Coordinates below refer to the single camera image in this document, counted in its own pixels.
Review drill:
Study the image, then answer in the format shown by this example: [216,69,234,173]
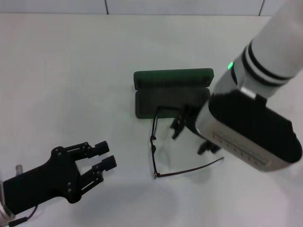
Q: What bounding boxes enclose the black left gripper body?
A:
[3,146,82,209]

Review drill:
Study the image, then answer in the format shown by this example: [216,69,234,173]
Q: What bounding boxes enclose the black glasses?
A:
[149,105,225,180]

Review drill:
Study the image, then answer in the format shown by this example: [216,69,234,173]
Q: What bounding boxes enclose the green glasses case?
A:
[133,68,215,119]

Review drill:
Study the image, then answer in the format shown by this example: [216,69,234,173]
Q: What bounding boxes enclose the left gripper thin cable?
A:
[8,205,40,221]

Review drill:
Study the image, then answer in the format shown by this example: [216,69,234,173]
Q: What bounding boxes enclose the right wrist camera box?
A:
[194,91,299,173]

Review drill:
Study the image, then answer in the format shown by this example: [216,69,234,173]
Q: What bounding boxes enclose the right camera silver bracket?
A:
[239,86,258,99]

